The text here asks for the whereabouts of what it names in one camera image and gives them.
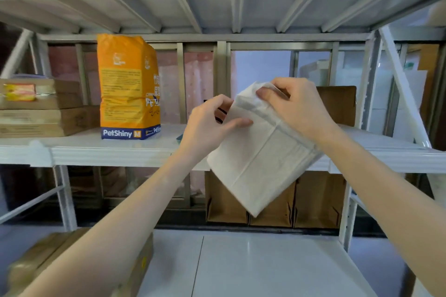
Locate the flat brown cardboard box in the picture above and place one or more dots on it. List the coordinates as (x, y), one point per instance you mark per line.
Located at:
(45, 121)
(41, 95)

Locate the person's right forearm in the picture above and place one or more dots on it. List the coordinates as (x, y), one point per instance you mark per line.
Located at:
(390, 202)

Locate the white metal shelving rack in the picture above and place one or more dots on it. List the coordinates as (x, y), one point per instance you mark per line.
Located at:
(223, 11)

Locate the person's left forearm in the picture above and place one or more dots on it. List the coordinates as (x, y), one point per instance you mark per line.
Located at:
(115, 230)

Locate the person's right thumb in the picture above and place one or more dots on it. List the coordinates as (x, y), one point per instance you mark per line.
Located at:
(270, 96)

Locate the taped brown cardboard box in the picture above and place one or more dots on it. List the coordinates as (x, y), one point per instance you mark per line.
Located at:
(83, 265)

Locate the white pad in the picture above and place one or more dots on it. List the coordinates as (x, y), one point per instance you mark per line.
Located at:
(261, 164)

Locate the person's left hand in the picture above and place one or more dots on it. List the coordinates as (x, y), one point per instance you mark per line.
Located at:
(202, 129)

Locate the person's left thumb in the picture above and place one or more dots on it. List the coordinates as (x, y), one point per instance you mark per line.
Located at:
(219, 102)

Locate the orange pet pad package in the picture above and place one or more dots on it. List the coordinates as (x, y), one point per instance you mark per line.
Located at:
(127, 88)

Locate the person's right hand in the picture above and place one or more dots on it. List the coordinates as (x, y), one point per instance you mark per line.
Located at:
(299, 108)

